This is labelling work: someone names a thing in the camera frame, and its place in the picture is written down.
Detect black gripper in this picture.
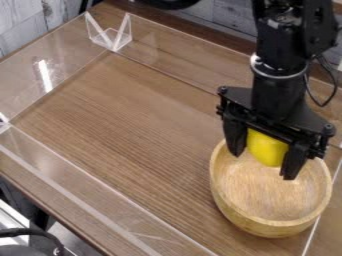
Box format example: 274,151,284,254
217,57,336,180

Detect yellow lemon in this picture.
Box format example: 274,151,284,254
247,129,289,167

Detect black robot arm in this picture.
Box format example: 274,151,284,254
217,0,340,180

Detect light wooden bowl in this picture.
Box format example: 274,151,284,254
210,142,333,238

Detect small black wrist cable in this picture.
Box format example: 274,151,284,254
305,56,340,108

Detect clear acrylic enclosure walls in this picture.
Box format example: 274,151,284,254
0,14,342,256

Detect clear acrylic corner bracket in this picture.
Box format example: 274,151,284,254
84,12,133,52

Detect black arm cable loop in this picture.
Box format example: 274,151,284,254
142,0,202,10

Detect black cable lower left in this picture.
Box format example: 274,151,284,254
0,227,66,256

